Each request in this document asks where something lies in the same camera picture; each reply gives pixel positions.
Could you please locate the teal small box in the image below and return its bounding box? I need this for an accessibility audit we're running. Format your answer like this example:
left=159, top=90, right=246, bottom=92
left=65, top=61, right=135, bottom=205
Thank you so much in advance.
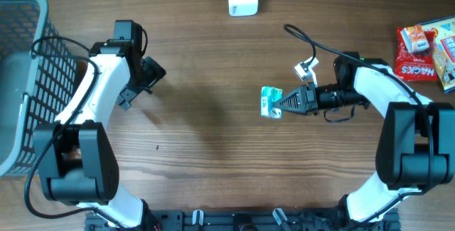
left=260, top=86, right=282, bottom=119

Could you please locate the grey plastic basket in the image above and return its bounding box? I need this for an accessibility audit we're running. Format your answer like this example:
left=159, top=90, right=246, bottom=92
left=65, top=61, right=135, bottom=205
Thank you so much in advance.
left=1, top=0, right=79, bottom=176

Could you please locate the red candy bag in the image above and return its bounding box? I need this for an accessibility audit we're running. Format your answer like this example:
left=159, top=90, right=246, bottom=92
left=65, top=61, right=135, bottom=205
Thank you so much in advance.
left=394, top=27, right=437, bottom=81

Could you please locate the orange small box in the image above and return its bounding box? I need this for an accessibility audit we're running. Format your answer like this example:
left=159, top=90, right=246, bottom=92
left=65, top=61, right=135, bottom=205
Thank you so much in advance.
left=400, top=25, right=429, bottom=54

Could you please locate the yellow snack bag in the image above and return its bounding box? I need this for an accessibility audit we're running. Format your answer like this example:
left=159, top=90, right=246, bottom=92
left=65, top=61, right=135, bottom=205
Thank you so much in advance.
left=420, top=15, right=454, bottom=94

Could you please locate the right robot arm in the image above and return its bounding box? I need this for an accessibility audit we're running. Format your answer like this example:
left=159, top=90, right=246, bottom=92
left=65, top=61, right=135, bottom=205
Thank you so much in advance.
left=270, top=52, right=454, bottom=225

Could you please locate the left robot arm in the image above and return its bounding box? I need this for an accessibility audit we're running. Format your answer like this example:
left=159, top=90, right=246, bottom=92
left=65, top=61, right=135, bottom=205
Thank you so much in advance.
left=24, top=20, right=166, bottom=230

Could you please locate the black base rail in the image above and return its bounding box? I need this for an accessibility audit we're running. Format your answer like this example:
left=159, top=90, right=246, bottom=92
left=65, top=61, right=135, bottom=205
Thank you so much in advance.
left=84, top=208, right=402, bottom=231

